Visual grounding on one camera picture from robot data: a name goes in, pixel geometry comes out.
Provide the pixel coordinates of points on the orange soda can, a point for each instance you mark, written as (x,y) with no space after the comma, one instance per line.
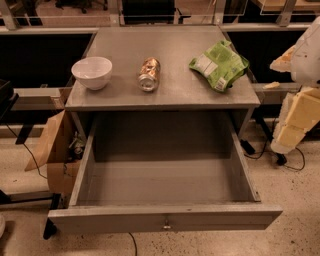
(149,75)

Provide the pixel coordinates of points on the white ceramic bowl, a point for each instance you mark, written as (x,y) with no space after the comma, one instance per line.
(93,72)

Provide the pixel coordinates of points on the yellow foam scrap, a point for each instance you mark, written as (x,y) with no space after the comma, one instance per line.
(272,85)

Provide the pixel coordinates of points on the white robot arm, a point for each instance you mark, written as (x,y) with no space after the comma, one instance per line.
(302,60)

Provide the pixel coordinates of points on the green chip bag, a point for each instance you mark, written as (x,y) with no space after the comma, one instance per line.
(220,65)

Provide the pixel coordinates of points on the grey top drawer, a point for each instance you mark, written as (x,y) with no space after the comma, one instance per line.
(140,169)

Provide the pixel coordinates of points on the metal top drawer knob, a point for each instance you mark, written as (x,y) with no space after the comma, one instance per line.
(166,226)

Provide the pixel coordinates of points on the brown cardboard box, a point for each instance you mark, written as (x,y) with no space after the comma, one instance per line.
(52,150)

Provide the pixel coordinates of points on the grey drawer cabinet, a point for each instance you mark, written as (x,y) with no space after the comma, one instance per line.
(180,87)

